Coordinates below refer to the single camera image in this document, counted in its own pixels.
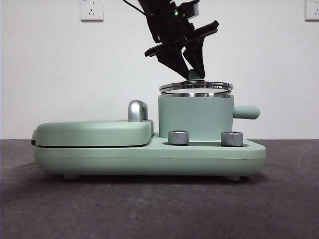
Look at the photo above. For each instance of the white wall socket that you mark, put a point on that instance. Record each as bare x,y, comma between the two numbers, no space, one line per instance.
312,10
91,11

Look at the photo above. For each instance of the mint green griddle cover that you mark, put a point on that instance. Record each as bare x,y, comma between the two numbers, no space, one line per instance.
92,132

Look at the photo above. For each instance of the mint green breakfast machine base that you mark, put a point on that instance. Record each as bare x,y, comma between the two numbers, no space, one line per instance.
149,159

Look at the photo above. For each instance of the silver control knob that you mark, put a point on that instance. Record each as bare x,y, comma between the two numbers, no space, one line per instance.
231,139
178,137

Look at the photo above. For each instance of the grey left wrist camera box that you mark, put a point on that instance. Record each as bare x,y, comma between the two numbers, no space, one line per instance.
192,8

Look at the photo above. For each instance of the glass pot lid green knob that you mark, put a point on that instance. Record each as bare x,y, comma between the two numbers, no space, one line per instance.
174,87

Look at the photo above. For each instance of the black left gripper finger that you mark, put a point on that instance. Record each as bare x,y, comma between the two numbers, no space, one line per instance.
174,61
198,57

